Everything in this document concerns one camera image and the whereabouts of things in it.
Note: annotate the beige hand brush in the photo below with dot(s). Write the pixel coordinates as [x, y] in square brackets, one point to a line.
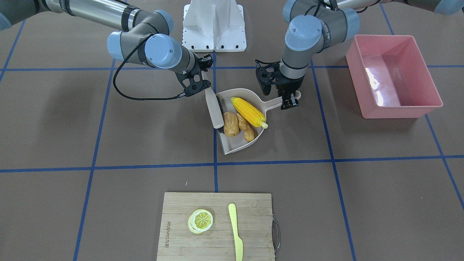
[214, 108]

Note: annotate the bamboo cutting board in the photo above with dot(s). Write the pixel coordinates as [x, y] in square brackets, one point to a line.
[255, 225]

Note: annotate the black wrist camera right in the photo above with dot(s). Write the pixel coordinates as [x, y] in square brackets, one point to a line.
[193, 83]

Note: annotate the white camera stand column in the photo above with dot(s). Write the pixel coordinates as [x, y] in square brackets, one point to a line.
[214, 25]

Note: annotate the toy ginger root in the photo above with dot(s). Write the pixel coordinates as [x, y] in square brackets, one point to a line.
[245, 126]

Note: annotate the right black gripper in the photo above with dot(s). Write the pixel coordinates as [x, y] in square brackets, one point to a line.
[201, 65]

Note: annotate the yellow toy corn cob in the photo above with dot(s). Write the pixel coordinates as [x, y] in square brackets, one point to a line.
[250, 113]

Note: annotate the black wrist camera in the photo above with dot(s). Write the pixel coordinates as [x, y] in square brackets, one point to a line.
[267, 75]
[193, 83]

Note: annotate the yellow plastic knife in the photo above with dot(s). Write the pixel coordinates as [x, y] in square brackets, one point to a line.
[238, 242]

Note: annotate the pink plastic bin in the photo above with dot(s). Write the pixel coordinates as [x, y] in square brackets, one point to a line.
[390, 77]

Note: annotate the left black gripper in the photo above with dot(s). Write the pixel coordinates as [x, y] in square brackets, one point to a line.
[289, 83]

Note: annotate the yellow lemon slices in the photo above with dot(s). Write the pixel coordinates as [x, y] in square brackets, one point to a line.
[200, 221]

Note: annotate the brown toy potato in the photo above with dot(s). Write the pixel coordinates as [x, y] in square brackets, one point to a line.
[231, 126]

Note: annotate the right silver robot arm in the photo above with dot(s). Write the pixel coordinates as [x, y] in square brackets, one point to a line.
[141, 37]

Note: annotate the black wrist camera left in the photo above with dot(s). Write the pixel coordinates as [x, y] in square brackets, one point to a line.
[267, 75]

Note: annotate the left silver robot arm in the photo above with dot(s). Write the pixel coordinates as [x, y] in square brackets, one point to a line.
[316, 25]

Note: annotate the beige plastic dustpan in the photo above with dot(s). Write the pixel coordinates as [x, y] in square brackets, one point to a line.
[236, 143]

